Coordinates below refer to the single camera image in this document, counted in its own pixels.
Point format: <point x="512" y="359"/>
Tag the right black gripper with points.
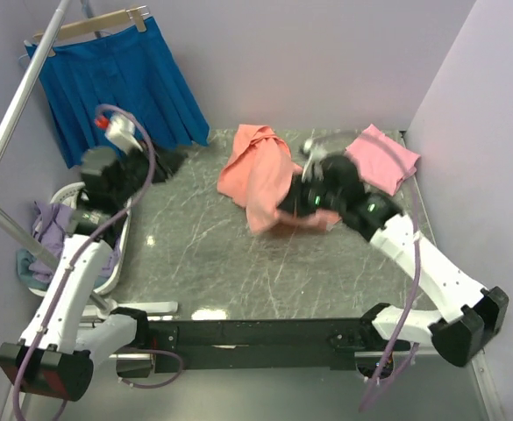
<point x="293" y="203"/>

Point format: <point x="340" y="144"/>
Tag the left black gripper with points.
<point x="167" y="163"/>

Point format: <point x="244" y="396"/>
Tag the salmon orange t shirt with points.
<point x="257" y="178"/>

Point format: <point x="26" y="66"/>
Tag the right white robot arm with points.
<point x="467" y="315"/>

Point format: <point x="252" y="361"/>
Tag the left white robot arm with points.
<point x="52" y="357"/>

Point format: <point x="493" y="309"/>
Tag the white laundry basket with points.
<point x="68" y="195"/>

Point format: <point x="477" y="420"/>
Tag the folded pink t shirt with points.
<point x="381" y="161"/>

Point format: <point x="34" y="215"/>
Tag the lavender shirt in basket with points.
<point x="50" y="231"/>

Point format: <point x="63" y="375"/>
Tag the blue pleated skirt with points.
<point x="133" y="70"/>

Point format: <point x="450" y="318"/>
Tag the blue grey cloth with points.
<point x="24" y="260"/>

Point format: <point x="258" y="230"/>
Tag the white clothes rack pole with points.
<point x="10" y="120"/>

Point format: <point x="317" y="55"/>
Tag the wooden clip hanger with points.
<point x="132" y="16"/>

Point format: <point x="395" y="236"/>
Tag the black base beam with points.
<point x="275" y="343"/>

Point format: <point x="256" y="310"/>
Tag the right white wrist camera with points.
<point x="315" y="151"/>

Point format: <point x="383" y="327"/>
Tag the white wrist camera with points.
<point x="119" y="131"/>
<point x="315" y="151"/>

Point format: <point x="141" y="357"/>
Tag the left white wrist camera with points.
<point x="119" y="131"/>

